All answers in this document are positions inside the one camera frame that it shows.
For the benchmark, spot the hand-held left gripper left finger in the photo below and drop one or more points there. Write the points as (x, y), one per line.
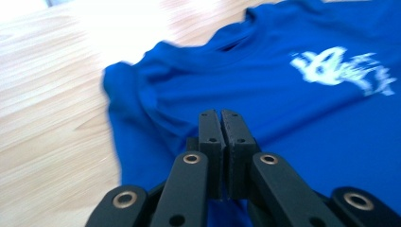
(212, 138)

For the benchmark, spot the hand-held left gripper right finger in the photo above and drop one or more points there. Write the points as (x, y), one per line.
(239, 142)

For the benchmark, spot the blue t-shirt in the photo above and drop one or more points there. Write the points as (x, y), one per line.
(283, 119)

